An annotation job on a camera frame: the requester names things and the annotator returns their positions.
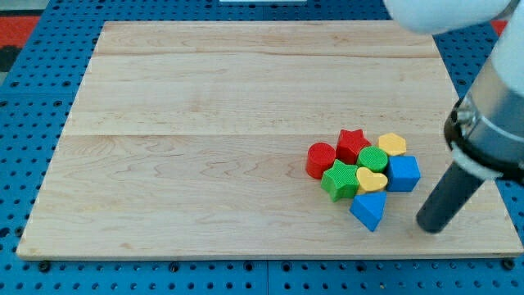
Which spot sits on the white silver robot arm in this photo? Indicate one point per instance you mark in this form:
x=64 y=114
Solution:
x=485 y=128

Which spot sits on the light wooden board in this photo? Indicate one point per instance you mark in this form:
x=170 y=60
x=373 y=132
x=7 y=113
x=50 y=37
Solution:
x=187 y=140

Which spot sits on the red cylinder block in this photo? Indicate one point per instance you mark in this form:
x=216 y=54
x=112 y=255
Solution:
x=320 y=157

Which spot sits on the green star block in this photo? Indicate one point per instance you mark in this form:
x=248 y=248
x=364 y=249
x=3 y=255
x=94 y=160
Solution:
x=340 y=181

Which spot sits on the red star block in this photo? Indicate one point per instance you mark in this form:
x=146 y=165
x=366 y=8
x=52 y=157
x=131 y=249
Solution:
x=349 y=145

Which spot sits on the green cylinder block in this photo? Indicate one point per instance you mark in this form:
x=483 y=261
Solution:
x=372 y=158

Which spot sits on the yellow heart block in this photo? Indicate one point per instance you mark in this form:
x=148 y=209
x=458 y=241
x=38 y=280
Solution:
x=369 y=181

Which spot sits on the blue triangle block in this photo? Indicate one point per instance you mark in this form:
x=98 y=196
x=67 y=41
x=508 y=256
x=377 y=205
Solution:
x=369 y=208

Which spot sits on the yellow hexagon block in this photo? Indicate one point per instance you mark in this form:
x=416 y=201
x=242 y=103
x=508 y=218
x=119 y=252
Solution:
x=392 y=144

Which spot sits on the blue cube block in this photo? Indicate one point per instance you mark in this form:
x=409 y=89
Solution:
x=403 y=174

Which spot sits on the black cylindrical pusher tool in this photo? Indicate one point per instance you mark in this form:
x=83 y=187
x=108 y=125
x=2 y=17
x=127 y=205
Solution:
x=454 y=189

